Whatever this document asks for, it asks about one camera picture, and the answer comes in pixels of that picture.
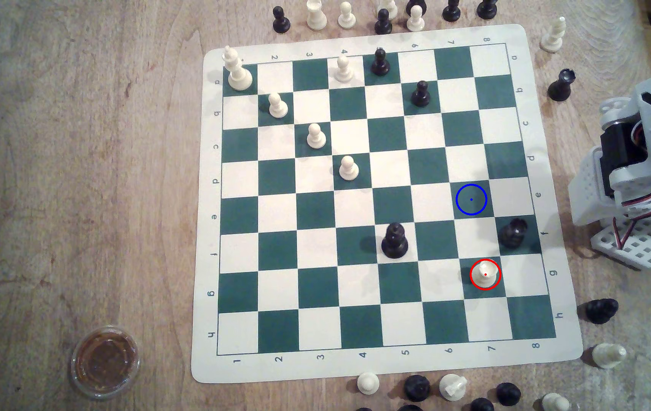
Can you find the white chess rook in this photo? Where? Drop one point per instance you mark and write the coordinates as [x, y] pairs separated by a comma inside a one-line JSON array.
[[485, 275]]

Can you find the white chess pawn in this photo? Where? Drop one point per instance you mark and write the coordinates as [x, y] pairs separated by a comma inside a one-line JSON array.
[[346, 18], [368, 383], [316, 138], [555, 403], [278, 107], [415, 21], [349, 169], [344, 71]]

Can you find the black chess king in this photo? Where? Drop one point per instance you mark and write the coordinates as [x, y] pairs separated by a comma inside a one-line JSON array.
[[394, 242]]

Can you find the green and white chess mat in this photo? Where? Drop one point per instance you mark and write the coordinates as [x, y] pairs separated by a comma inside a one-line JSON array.
[[314, 285]]

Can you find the black chess pawn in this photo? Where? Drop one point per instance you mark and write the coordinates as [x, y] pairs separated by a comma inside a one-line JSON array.
[[383, 24], [508, 394], [421, 96], [380, 64], [482, 405], [281, 23]]

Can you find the tall white chess king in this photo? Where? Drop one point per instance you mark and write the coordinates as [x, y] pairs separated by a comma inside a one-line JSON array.
[[239, 75]]

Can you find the tall white chess piece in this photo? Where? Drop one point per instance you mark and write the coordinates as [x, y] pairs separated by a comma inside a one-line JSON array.
[[316, 17]]

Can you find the white chess knight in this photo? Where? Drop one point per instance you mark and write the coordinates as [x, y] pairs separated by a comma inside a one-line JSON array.
[[452, 387]]

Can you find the white chess bishop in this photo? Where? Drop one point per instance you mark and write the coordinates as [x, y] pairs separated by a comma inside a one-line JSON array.
[[553, 39]]

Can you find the black chess knight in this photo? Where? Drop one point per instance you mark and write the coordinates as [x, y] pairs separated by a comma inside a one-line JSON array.
[[601, 311]]

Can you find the clear plastic cup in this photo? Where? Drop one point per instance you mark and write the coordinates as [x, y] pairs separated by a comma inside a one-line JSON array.
[[105, 362]]

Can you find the white perforated base plate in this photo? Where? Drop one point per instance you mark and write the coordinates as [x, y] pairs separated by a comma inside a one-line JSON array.
[[642, 251]]

